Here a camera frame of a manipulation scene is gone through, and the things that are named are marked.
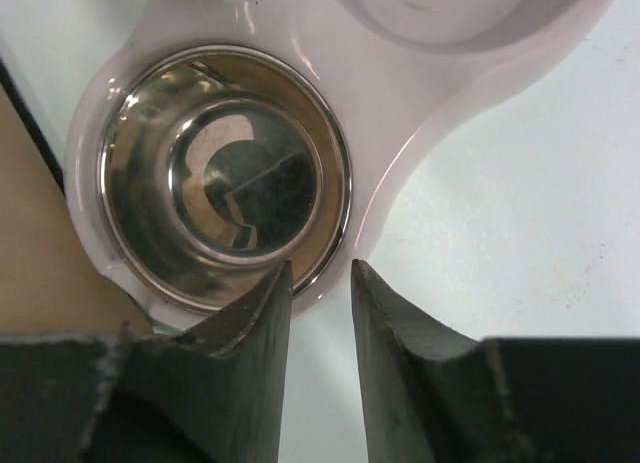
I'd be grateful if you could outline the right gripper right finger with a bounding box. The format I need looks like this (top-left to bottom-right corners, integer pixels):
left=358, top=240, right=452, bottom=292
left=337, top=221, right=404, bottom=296
left=351, top=260, right=639, bottom=462

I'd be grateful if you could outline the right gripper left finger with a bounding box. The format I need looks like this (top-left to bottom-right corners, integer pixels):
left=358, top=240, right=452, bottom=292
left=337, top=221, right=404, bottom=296
left=1, top=262, right=293, bottom=462

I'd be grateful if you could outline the beige pet tent fabric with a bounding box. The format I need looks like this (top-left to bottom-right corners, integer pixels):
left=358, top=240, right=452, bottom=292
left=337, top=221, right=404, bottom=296
left=1, top=69, right=152, bottom=335

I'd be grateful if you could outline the stainless steel pet bowl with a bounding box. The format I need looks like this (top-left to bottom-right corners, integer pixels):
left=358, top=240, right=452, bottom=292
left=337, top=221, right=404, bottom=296
left=96, top=44, right=352, bottom=314

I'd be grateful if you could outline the grey double pet feeder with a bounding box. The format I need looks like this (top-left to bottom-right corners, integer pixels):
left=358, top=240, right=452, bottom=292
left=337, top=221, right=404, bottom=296
left=64, top=0, right=613, bottom=331

